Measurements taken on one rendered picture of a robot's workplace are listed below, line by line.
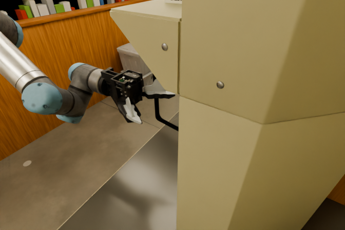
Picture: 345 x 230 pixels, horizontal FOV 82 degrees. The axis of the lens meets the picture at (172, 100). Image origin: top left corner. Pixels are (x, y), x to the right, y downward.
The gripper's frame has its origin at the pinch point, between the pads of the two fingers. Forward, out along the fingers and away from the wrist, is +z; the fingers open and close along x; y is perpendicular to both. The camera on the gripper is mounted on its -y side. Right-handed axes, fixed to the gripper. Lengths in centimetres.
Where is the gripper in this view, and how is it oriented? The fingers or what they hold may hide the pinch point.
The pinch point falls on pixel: (160, 110)
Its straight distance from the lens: 53.5
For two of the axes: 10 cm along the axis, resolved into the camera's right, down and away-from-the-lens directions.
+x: 5.5, -4.7, 6.9
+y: -0.1, -8.3, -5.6
